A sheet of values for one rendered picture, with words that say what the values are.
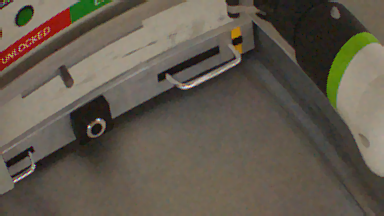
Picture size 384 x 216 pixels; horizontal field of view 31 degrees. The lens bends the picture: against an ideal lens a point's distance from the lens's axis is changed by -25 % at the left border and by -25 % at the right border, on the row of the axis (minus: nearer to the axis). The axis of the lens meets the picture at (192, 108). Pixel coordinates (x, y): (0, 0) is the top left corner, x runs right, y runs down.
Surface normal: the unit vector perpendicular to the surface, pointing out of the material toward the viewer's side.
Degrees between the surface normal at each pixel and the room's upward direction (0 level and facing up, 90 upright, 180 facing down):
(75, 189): 0
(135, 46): 90
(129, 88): 90
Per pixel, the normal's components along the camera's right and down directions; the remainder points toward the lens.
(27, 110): 0.53, 0.60
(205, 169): -0.07, -0.66
